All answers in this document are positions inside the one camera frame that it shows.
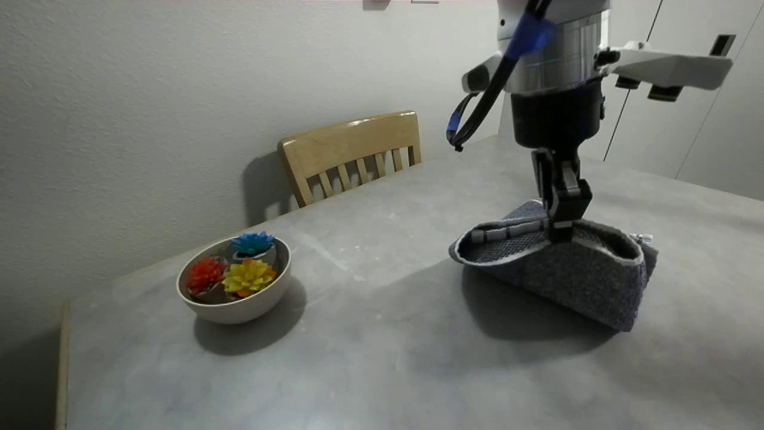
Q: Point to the red flower decoration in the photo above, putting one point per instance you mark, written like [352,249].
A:
[204,273]

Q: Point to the beige ceramic bowl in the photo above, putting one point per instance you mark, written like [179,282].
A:
[240,308]

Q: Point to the yellow flower decoration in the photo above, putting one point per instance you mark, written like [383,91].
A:
[249,275]

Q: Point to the black wall switch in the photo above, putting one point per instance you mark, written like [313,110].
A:
[722,43]

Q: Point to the light wooden chair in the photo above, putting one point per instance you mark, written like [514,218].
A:
[343,144]

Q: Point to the grey blue striped towel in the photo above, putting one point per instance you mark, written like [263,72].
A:
[587,288]

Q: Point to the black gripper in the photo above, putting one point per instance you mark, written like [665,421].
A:
[556,120]

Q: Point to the blue flower decoration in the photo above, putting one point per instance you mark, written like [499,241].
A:
[254,241]

